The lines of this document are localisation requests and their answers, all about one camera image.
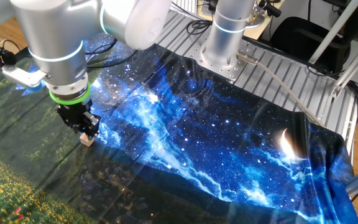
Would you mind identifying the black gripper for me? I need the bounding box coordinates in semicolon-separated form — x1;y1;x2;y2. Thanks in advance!
55;102;101;138

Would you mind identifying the galaxy and landscape printed cloth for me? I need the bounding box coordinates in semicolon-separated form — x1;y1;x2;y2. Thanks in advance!
0;32;358;224

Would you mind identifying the light wooden desk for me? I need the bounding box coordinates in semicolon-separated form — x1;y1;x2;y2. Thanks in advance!
197;0;287;40

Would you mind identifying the black office chair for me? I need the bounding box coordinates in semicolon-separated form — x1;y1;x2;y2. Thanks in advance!
270;17;352;75

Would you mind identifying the thin black cable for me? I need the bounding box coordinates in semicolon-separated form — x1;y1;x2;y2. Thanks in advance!
84;37;119;63
86;49;139;69

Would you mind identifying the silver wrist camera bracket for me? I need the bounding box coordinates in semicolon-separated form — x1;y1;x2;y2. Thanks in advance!
1;64;48;93

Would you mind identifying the coiled black cable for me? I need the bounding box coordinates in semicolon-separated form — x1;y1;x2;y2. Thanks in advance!
186;18;213;35

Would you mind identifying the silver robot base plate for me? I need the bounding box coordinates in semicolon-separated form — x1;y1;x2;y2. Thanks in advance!
183;37;259;83

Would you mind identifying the grey robot power hose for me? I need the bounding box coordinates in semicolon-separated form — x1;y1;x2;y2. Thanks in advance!
236;51;324;127

